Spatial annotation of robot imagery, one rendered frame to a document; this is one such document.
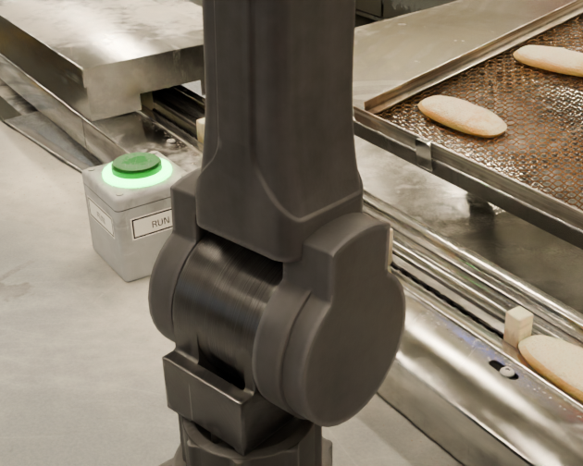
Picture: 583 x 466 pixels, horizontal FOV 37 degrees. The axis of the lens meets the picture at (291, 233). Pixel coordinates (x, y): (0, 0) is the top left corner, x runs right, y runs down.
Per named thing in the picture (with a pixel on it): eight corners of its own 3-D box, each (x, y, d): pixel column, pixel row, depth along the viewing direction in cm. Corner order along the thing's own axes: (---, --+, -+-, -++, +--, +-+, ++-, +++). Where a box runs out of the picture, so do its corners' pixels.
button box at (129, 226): (92, 281, 76) (74, 165, 71) (172, 254, 80) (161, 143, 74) (131, 324, 70) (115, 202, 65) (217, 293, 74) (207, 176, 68)
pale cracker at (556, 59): (504, 61, 86) (503, 50, 85) (527, 46, 88) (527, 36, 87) (594, 82, 79) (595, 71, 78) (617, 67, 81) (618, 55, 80)
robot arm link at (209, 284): (170, 430, 44) (245, 481, 41) (150, 258, 39) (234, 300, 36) (291, 348, 50) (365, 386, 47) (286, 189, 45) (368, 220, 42)
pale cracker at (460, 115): (408, 110, 81) (406, 99, 80) (438, 95, 82) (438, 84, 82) (486, 143, 73) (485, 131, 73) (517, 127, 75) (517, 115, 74)
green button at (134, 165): (105, 177, 70) (102, 159, 70) (150, 165, 72) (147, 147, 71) (125, 194, 67) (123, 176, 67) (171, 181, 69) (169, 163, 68)
